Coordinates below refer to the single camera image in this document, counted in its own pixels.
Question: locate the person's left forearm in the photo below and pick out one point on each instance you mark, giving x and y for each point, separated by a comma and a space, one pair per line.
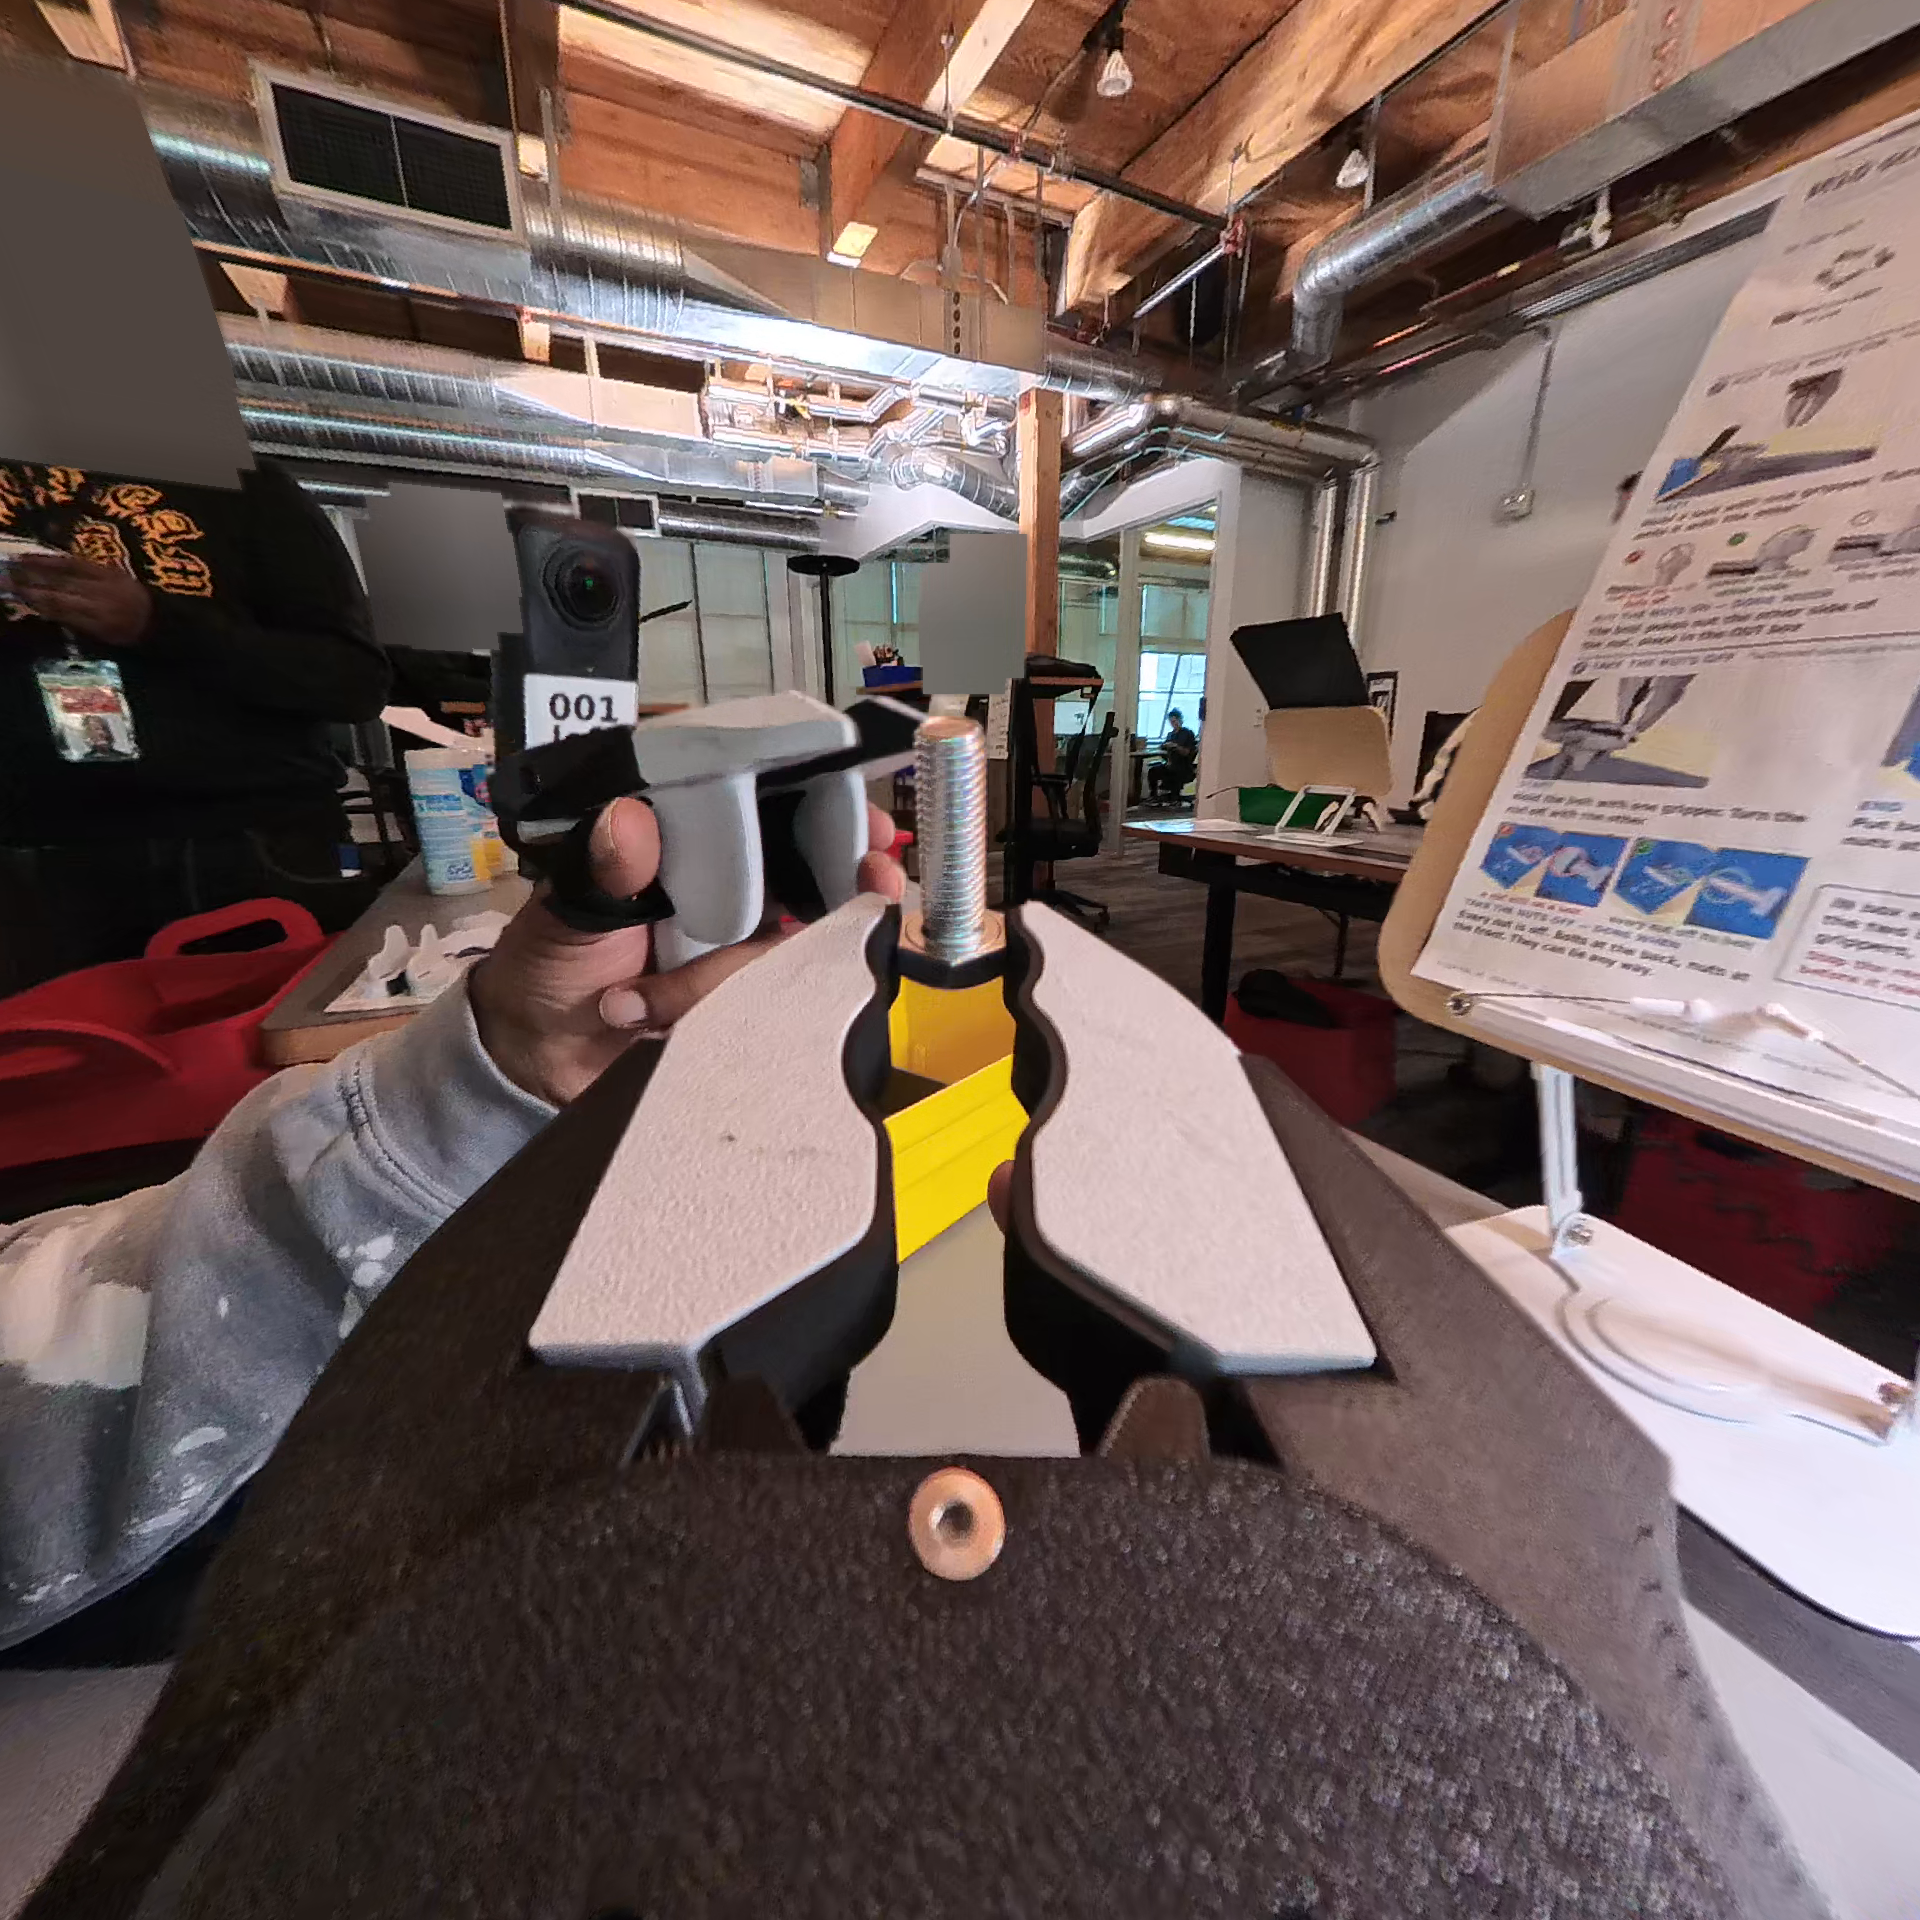
228, 1270

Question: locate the wooden support post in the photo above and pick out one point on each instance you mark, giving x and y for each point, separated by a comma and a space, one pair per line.
1045, 527

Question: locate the white stand base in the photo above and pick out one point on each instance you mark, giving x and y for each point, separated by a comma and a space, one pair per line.
1764, 1504

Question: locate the black office chair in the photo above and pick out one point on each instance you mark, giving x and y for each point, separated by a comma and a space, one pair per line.
1067, 829

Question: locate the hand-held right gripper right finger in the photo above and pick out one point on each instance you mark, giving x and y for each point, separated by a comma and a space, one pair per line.
1184, 1180

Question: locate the office desk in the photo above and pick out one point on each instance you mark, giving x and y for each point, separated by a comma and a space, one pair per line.
1276, 842

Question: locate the person's left hand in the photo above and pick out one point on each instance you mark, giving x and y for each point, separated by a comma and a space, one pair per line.
570, 996

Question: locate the black floor lamp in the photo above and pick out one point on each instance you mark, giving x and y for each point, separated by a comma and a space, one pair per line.
818, 567

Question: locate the person's right hand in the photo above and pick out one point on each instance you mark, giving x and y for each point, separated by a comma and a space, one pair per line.
999, 1195

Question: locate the silver hex bolt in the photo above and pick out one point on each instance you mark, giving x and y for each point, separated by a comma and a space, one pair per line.
947, 829

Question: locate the silver pipe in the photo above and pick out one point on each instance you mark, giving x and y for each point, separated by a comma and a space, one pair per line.
1276, 444

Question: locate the printed instruction sheet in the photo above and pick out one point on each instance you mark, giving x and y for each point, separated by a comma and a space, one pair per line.
1723, 670

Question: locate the ceiling vent grille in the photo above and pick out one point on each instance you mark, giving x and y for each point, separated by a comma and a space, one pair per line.
388, 150

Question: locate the silver air duct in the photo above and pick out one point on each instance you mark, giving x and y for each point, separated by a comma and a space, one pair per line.
1346, 261
376, 360
597, 252

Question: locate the black ceiling pipe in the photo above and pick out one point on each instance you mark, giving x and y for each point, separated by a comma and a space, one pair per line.
898, 111

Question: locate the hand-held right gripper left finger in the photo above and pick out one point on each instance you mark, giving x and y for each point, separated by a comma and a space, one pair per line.
738, 1177

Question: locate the yellow storage bin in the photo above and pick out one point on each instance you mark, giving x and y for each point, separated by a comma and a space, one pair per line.
947, 1159

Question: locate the red bag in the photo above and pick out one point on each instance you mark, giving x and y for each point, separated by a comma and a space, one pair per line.
1335, 1054
119, 1035
1764, 1215

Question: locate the wooden side table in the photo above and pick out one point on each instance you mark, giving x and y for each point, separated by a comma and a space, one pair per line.
322, 1018

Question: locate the white wipes canister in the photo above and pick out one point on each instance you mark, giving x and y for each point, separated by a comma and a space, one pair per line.
450, 829

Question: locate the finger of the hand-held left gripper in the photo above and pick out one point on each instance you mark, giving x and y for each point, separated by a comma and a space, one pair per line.
738, 744
889, 727

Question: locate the white clip rack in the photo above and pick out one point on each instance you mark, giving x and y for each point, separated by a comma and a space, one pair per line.
420, 962

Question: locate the black panel wooden stand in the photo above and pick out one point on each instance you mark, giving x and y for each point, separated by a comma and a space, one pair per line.
1296, 662

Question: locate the ceiling spot lamp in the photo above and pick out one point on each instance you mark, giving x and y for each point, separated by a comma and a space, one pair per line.
1116, 73
1357, 165

